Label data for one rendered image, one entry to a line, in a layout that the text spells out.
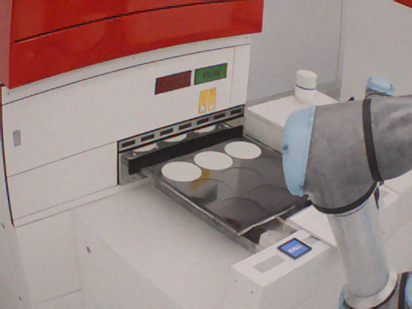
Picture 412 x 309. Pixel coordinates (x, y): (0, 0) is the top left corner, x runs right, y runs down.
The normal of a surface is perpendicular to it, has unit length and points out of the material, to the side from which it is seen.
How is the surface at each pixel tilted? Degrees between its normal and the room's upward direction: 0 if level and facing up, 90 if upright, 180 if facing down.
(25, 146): 90
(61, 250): 90
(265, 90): 90
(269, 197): 0
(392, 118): 40
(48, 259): 90
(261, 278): 0
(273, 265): 0
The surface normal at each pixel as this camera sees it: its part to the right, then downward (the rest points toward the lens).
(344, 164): -0.36, 0.46
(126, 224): 0.07, -0.88
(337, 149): -0.45, 0.11
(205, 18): 0.66, 0.39
